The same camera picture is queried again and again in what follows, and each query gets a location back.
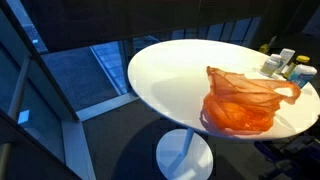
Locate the white bottle with blue label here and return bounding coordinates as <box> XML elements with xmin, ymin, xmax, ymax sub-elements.
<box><xmin>287</xmin><ymin>63</ymin><xmax>318</xmax><ymax>90</ymax></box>

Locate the white tube with blue logo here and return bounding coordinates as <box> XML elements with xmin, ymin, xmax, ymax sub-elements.
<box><xmin>275</xmin><ymin>48</ymin><xmax>296</xmax><ymax>75</ymax></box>

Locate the yellow lid bottle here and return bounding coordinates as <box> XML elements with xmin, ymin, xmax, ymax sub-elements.
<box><xmin>283</xmin><ymin>55</ymin><xmax>311</xmax><ymax>80</ymax></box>

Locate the orange plastic bag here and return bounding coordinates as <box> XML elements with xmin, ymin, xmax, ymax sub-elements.
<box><xmin>199</xmin><ymin>65</ymin><xmax>302</xmax><ymax>133</ymax></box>

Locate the blue dark equipment pile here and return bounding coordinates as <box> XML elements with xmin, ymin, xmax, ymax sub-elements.
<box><xmin>253</xmin><ymin>133</ymin><xmax>320</xmax><ymax>180</ymax></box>

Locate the white table pedestal base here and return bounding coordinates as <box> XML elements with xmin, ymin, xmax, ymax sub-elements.
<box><xmin>155</xmin><ymin>127</ymin><xmax>214</xmax><ymax>180</ymax></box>

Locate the white window frame post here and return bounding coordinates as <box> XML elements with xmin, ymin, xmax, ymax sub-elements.
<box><xmin>7</xmin><ymin>55</ymin><xmax>32</xmax><ymax>121</ymax></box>

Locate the small yellow object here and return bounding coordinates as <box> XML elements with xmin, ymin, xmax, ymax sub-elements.
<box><xmin>258</xmin><ymin>35</ymin><xmax>278</xmax><ymax>54</ymax></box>

